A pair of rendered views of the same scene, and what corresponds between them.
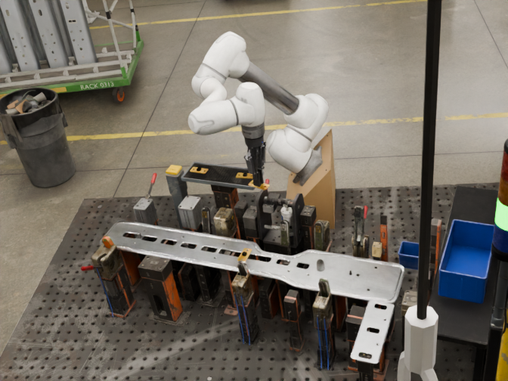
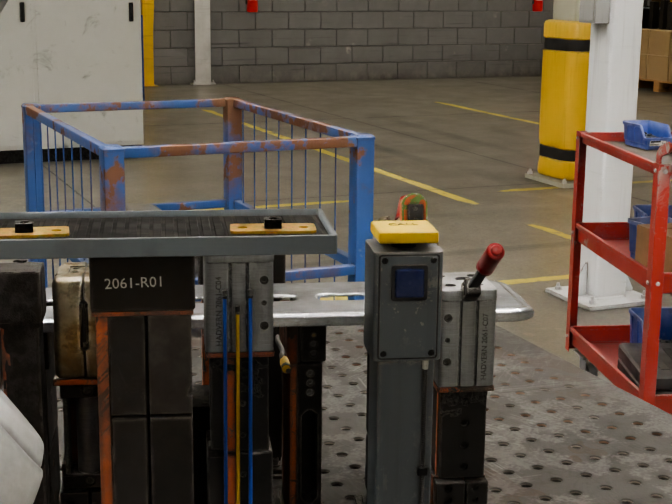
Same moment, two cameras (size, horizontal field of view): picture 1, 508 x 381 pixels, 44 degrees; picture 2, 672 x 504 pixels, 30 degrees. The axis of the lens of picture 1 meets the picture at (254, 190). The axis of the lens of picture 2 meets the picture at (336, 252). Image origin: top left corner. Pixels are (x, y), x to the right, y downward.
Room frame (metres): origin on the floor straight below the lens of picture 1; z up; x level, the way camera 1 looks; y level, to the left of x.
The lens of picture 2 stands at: (3.57, -0.38, 1.41)
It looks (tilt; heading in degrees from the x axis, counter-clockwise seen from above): 13 degrees down; 146
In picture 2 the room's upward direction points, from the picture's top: 1 degrees clockwise
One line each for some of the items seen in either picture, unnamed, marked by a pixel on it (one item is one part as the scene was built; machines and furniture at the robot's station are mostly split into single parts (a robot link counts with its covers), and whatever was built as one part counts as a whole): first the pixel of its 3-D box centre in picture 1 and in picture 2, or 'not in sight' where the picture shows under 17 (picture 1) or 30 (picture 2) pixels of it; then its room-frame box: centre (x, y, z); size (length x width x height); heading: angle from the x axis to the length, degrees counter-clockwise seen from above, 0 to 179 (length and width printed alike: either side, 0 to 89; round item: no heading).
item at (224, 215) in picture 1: (228, 245); (91, 429); (2.28, 0.15, 0.89); 0.13 x 0.11 x 0.38; 153
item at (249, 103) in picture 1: (247, 103); not in sight; (2.12, -0.02, 1.69); 0.13 x 0.11 x 0.16; 109
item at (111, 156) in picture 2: not in sight; (183, 262); (-0.02, 1.45, 0.47); 1.20 x 0.80 x 0.95; 170
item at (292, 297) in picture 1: (295, 321); not in sight; (1.79, -0.08, 0.84); 0.11 x 0.08 x 0.29; 153
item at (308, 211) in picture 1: (311, 246); not in sight; (2.16, -0.22, 0.91); 0.07 x 0.05 x 0.42; 153
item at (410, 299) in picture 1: (413, 332); not in sight; (1.62, -0.52, 0.88); 0.08 x 0.08 x 0.36; 63
